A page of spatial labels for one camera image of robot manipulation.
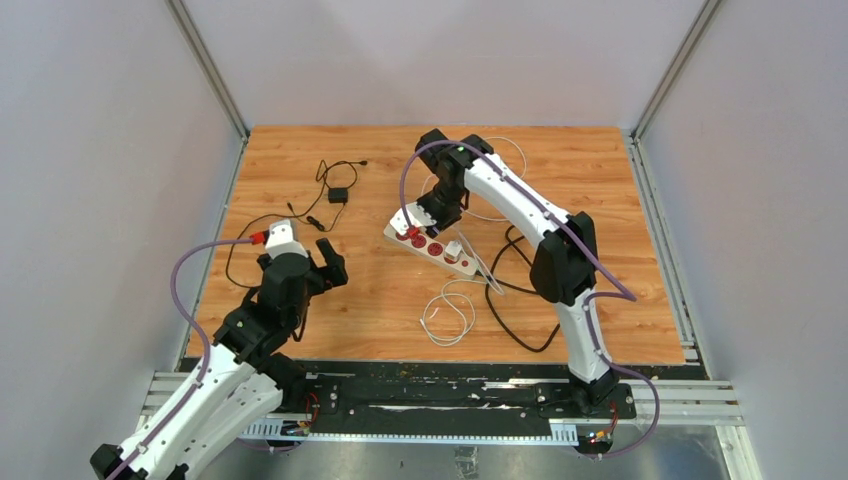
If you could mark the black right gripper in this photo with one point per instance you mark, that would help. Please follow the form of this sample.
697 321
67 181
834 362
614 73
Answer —
442 222

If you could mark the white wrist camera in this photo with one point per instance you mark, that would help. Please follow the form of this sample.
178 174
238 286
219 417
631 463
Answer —
411 216
282 239

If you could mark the white red power strip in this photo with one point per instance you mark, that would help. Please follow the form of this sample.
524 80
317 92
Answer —
432 250

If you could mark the small black adapter with cable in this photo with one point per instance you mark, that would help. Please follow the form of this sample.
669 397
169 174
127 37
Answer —
333 194

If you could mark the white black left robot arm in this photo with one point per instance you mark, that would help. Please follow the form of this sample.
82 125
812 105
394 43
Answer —
241 377

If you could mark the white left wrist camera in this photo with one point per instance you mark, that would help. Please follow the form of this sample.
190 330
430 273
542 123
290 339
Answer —
282 239

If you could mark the white square charger with sticker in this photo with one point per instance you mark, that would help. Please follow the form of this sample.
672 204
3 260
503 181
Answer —
453 251

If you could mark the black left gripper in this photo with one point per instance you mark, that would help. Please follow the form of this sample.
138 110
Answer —
335 273

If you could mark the aluminium frame rail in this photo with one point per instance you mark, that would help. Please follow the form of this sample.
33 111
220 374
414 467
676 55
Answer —
697 400

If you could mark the black mounting base plate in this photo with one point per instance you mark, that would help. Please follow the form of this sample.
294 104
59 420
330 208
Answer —
449 399

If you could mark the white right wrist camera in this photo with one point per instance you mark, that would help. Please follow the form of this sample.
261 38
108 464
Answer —
411 216

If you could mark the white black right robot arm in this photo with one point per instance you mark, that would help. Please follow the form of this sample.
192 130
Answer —
563 270

